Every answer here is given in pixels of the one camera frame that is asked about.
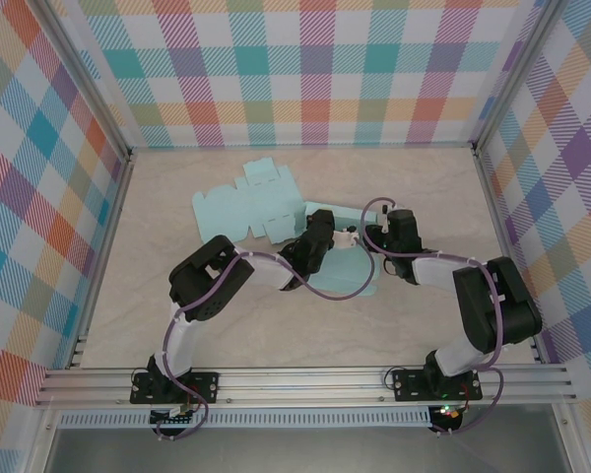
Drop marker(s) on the light blue paper box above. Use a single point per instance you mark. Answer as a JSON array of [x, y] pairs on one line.
[[345, 271], [246, 207]]

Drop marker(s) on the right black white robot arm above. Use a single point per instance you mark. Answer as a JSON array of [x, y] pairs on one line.
[[502, 305]]

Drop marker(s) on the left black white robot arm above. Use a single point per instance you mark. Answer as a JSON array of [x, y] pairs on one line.
[[212, 281]]

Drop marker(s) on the small circuit board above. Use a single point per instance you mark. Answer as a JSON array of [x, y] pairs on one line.
[[450, 413], [172, 420]]

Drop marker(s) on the grey metal shelf panel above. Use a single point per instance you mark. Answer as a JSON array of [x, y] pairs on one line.
[[300, 451]]

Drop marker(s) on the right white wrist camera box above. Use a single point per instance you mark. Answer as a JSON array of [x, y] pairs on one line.
[[385, 224]]

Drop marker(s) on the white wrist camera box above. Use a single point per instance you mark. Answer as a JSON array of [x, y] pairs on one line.
[[346, 240], [385, 224]]

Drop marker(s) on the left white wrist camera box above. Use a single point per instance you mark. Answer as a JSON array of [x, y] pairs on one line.
[[346, 240]]

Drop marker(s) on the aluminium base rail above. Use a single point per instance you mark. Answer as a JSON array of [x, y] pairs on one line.
[[300, 382]]

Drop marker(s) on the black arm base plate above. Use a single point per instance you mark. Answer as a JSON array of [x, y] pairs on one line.
[[409, 386], [204, 386]]

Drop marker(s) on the aluminium frame post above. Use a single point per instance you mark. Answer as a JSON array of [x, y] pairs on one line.
[[96, 88], [517, 74]]

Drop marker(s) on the aluminium table edge rail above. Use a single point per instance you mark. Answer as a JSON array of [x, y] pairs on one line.
[[106, 246]]

